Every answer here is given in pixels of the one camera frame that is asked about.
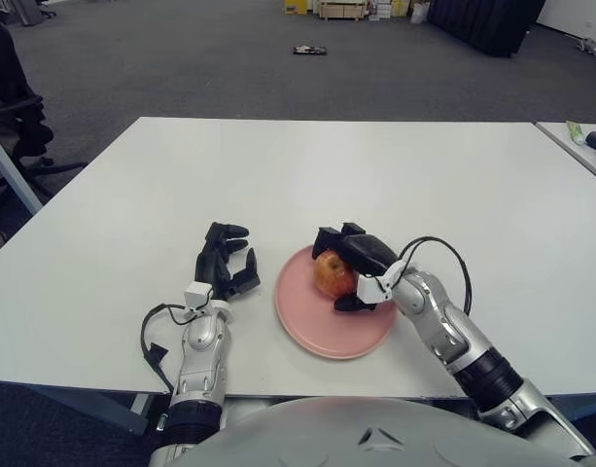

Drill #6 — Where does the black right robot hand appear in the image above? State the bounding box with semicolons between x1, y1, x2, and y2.
310;222;401;313

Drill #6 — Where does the stack of white boxes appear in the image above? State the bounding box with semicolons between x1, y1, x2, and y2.
368;0;413;21

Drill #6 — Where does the red yellow apple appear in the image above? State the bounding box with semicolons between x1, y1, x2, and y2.
312;248;360;299

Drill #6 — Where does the grey robot torso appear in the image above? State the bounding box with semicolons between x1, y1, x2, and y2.
149;396;596;467

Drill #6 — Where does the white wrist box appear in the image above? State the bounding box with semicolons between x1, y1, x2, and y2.
184;280;214;311
356;260;408;305

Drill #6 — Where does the black office chair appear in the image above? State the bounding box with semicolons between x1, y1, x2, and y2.
0;14;89;215

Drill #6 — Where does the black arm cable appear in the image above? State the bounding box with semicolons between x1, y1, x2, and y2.
140;304;192;393
398;235;473;315

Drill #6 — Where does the wooden crate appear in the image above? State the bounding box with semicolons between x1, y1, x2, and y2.
319;0;369;21

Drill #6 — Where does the black partition panel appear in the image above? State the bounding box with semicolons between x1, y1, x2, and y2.
426;0;546;58

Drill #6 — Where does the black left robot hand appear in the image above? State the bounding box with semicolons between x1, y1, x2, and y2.
194;222;263;301

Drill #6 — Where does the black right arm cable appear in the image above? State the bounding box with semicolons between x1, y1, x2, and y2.
398;235;473;315

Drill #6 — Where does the blue desk leg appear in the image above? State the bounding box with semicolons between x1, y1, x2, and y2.
0;124;44;216

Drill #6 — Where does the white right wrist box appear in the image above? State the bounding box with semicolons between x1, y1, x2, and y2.
356;260;408;305

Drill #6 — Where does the pink round plate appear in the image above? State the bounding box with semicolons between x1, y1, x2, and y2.
274;244;399;360

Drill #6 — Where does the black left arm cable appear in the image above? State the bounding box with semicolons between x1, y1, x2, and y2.
140;304;192;393

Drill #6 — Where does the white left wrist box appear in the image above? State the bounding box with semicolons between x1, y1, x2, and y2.
184;280;214;311

